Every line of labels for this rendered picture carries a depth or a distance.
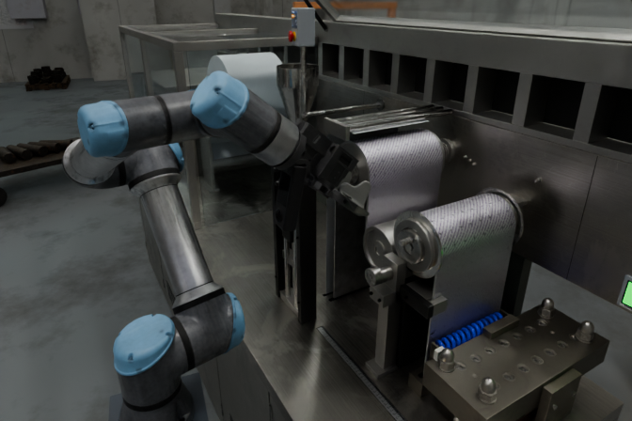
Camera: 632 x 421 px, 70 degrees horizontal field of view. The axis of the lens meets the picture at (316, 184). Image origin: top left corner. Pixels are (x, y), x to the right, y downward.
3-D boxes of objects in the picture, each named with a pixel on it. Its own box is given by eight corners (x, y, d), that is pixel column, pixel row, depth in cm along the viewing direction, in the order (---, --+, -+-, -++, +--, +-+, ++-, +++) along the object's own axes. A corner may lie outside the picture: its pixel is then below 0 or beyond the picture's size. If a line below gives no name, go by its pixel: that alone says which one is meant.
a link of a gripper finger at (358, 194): (390, 197, 79) (355, 170, 74) (372, 225, 79) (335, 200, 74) (382, 192, 81) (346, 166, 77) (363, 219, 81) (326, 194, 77)
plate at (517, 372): (421, 383, 96) (424, 362, 93) (540, 320, 114) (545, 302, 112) (481, 443, 83) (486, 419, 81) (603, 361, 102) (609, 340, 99)
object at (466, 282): (426, 345, 99) (434, 274, 92) (497, 311, 110) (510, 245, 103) (427, 347, 99) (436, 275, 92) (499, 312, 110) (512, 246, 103)
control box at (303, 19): (286, 44, 129) (285, 7, 125) (308, 44, 131) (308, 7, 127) (292, 47, 123) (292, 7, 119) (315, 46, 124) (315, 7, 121)
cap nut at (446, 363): (433, 364, 93) (434, 347, 91) (445, 357, 95) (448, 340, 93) (446, 375, 90) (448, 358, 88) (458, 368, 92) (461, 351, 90)
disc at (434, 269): (391, 258, 104) (395, 200, 98) (392, 258, 104) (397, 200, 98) (437, 291, 92) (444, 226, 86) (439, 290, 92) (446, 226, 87)
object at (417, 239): (393, 247, 99) (402, 222, 94) (400, 245, 100) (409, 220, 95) (414, 272, 94) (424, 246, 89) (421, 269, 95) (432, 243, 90)
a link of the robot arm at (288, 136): (260, 160, 64) (239, 145, 71) (282, 175, 67) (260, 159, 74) (289, 116, 64) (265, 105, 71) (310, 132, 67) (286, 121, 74)
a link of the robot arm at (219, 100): (203, 68, 65) (230, 63, 59) (259, 109, 72) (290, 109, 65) (177, 115, 64) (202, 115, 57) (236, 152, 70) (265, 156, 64)
